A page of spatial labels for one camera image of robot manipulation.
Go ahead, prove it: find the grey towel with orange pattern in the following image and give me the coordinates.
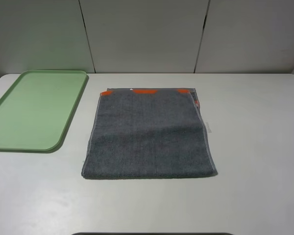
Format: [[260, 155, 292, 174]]
[[81, 88, 218, 180]]

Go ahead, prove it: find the light green plastic tray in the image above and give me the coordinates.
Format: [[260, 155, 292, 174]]
[[0, 70, 88, 152]]

